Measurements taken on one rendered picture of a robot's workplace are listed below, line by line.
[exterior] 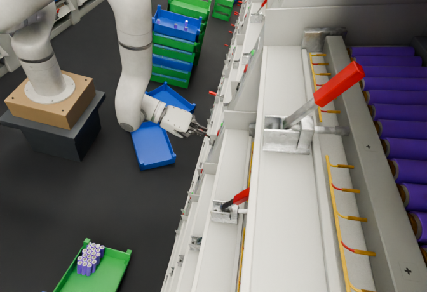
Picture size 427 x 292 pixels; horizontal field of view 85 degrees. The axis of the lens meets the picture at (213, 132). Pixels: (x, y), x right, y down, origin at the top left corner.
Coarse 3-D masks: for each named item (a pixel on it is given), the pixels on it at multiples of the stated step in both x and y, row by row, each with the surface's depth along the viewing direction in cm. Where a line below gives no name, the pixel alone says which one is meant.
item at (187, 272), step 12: (204, 168) 61; (216, 168) 60; (204, 180) 61; (204, 192) 59; (204, 204) 57; (204, 216) 55; (192, 228) 53; (204, 228) 53; (192, 240) 51; (192, 252) 50; (192, 264) 48; (180, 276) 47; (192, 276) 47; (180, 288) 46
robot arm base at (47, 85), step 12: (48, 60) 89; (36, 72) 90; (48, 72) 92; (60, 72) 99; (36, 84) 94; (48, 84) 96; (60, 84) 100; (72, 84) 107; (36, 96) 99; (48, 96) 100; (60, 96) 101
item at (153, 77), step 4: (152, 76) 176; (156, 76) 175; (160, 76) 176; (152, 80) 178; (156, 80) 178; (160, 80) 178; (164, 80) 178; (168, 80) 178; (172, 80) 177; (176, 80) 178; (172, 84) 181; (176, 84) 181; (180, 84) 180; (184, 84) 180
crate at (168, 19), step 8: (160, 8) 155; (160, 16) 160; (168, 16) 160; (176, 16) 160; (184, 16) 159; (152, 24) 145; (160, 24) 155; (168, 24) 157; (184, 24) 162; (192, 24) 164; (200, 24) 158; (160, 32) 149; (168, 32) 149; (176, 32) 148; (184, 32) 148; (192, 32) 158; (192, 40) 152
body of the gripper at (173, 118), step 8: (168, 112) 85; (176, 112) 87; (184, 112) 89; (160, 120) 84; (168, 120) 84; (176, 120) 85; (184, 120) 87; (168, 128) 85; (176, 128) 84; (184, 128) 85
